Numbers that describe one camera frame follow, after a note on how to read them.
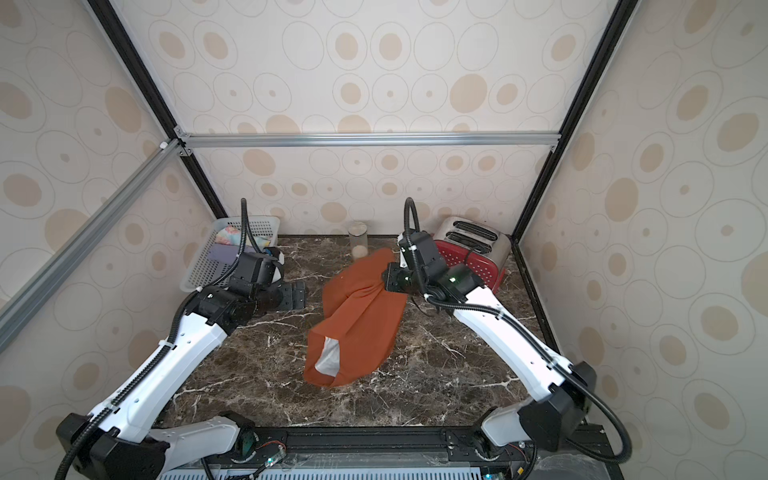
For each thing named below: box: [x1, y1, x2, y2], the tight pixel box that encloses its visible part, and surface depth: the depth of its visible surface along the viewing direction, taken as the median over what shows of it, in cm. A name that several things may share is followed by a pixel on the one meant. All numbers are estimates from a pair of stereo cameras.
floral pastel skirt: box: [215, 225, 267, 250], surface depth 111 cm
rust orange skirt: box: [304, 248, 408, 388], surface depth 78 cm
